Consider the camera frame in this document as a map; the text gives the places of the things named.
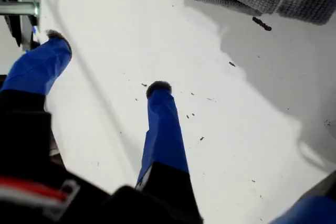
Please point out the steel post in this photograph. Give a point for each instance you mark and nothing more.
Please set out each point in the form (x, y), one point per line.
(18, 8)

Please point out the small dark debris piece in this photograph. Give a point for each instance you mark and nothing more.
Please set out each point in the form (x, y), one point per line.
(262, 23)

